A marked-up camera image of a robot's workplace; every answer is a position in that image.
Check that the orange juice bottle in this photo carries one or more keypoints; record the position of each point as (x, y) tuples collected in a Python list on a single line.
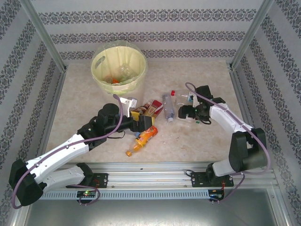
[(143, 139)]

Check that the aluminium side rail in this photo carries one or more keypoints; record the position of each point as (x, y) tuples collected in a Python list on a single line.
[(240, 94), (50, 117)]

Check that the brown striped label bottle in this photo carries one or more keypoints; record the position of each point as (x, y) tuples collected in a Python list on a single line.
[(143, 107)]

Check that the clear bottle pale blue label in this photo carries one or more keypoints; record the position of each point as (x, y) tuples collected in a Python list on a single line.
[(168, 106)]

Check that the steel bottom panel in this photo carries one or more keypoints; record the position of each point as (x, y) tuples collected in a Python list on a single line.
[(150, 214)]

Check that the cream plastic bin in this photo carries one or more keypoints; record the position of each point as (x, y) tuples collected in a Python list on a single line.
[(140, 89)]

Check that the aluminium frame post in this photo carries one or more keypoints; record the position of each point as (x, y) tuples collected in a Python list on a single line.
[(44, 35), (250, 35)]

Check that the red yellow label tea bottle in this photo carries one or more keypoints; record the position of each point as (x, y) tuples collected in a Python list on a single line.
[(154, 107)]

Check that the clear bottle red white label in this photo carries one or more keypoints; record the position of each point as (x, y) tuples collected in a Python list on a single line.
[(182, 97)]

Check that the small controller board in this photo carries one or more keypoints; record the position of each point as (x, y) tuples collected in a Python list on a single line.
[(216, 196), (87, 193)]

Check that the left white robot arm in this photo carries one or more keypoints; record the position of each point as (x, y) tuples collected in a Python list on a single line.
[(58, 150)]

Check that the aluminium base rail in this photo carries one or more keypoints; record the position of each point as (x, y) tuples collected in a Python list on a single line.
[(150, 176)]

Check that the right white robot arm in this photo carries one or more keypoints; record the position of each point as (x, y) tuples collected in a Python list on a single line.
[(225, 117)]

